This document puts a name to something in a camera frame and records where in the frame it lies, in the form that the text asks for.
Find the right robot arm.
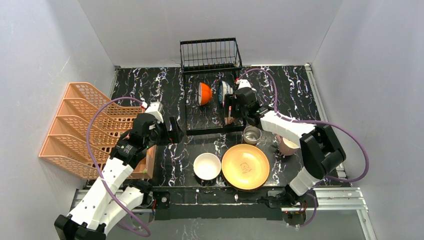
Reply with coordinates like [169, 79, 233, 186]
[223, 87, 346, 198]

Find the yellow plate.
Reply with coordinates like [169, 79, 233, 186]
[221, 143, 270, 191]

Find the pink mug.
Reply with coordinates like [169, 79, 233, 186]
[276, 135, 300, 156]

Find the blue floral bowl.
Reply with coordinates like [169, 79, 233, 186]
[217, 80, 233, 107]

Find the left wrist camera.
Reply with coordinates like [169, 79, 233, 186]
[145, 101, 164, 123]

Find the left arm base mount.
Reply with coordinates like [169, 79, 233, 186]
[120, 180, 171, 210]

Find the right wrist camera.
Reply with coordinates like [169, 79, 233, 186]
[235, 78, 257, 92]

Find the orange glossy bowl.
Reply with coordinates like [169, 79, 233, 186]
[197, 82, 213, 106]

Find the stainless steel cup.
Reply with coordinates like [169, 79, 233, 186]
[242, 125, 262, 146]

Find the orange patterned bowl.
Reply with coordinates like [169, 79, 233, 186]
[224, 106, 235, 125]

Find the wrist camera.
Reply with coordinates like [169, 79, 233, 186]
[235, 78, 257, 92]
[145, 101, 164, 123]

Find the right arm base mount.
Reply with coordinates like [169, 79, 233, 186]
[256, 187, 319, 229]

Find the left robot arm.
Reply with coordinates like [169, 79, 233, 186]
[54, 112, 184, 240]

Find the black wire dish rack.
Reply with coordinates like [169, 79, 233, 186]
[179, 37, 246, 136]

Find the orange file organizer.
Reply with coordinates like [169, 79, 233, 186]
[39, 82, 144, 180]

